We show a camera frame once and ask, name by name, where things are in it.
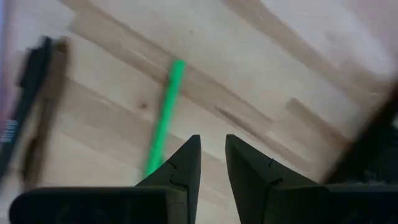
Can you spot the black aluminium table frame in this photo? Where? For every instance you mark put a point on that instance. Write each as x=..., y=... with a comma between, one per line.
x=373, y=149

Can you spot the black retractable pen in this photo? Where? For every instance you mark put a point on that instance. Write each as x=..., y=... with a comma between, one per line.
x=29, y=84

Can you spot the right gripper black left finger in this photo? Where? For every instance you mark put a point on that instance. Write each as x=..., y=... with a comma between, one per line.
x=183, y=174

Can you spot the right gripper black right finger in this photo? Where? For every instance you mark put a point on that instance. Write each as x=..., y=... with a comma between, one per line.
x=248, y=180

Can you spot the green pen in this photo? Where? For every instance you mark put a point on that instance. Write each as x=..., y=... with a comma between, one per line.
x=166, y=112

